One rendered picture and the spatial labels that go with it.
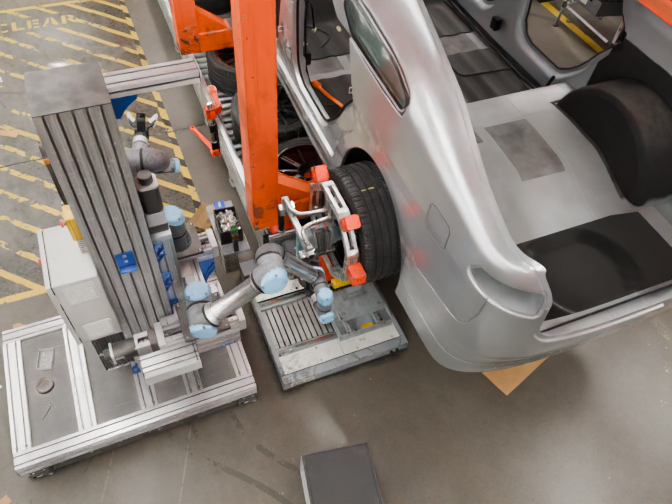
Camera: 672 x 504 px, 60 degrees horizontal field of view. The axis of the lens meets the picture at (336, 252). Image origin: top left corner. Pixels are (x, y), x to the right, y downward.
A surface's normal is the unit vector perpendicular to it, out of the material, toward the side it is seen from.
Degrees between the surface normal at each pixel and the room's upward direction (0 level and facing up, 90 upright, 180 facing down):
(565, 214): 19
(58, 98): 0
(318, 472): 0
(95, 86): 0
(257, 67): 90
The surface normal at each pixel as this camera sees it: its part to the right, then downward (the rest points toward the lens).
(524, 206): 0.20, -0.29
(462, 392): 0.07, -0.61
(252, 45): 0.38, 0.74
